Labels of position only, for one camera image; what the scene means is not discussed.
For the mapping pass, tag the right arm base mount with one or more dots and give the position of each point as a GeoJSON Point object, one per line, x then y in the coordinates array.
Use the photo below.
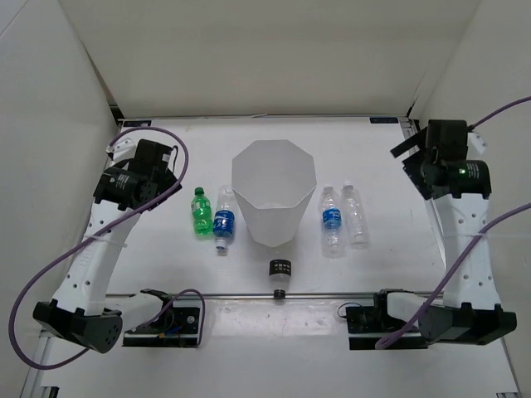
{"type": "Point", "coordinates": [367, 322]}

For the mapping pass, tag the black label plastic bottle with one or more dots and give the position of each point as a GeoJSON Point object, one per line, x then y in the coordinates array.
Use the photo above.
{"type": "Point", "coordinates": [280, 272]}

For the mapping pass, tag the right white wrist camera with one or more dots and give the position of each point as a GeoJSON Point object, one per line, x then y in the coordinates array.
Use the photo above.
{"type": "Point", "coordinates": [477, 145]}

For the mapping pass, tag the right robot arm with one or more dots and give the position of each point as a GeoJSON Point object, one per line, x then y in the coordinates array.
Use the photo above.
{"type": "Point", "coordinates": [465, 307]}

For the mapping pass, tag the blue label bottle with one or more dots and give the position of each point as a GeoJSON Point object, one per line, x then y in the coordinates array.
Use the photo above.
{"type": "Point", "coordinates": [332, 223]}
{"type": "Point", "coordinates": [224, 218]}

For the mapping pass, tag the clear unlabelled plastic bottle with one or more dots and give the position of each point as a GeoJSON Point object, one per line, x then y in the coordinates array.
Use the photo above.
{"type": "Point", "coordinates": [354, 217]}

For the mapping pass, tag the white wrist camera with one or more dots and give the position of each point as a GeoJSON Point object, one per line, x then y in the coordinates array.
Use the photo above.
{"type": "Point", "coordinates": [477, 145]}
{"type": "Point", "coordinates": [121, 150]}

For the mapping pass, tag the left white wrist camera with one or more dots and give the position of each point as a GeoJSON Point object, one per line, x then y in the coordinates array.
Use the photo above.
{"type": "Point", "coordinates": [121, 150]}

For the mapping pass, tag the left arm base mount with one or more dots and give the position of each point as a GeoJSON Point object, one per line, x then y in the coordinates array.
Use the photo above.
{"type": "Point", "coordinates": [178, 324]}

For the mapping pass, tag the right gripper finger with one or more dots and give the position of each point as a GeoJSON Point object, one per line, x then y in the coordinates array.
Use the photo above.
{"type": "Point", "coordinates": [417, 140]}
{"type": "Point", "coordinates": [412, 168]}

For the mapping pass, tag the green soda bottle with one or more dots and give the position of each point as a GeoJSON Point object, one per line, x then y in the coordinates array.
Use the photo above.
{"type": "Point", "coordinates": [201, 213]}

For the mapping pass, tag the white plastic bin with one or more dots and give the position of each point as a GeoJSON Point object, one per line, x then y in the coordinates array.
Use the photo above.
{"type": "Point", "coordinates": [273, 181]}

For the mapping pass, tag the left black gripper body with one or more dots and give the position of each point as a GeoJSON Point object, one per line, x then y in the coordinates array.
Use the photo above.
{"type": "Point", "coordinates": [166, 182]}

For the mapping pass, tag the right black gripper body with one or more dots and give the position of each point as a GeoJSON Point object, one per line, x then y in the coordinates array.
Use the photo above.
{"type": "Point", "coordinates": [426, 158]}

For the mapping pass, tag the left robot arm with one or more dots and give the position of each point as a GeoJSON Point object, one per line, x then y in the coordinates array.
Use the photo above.
{"type": "Point", "coordinates": [77, 311]}

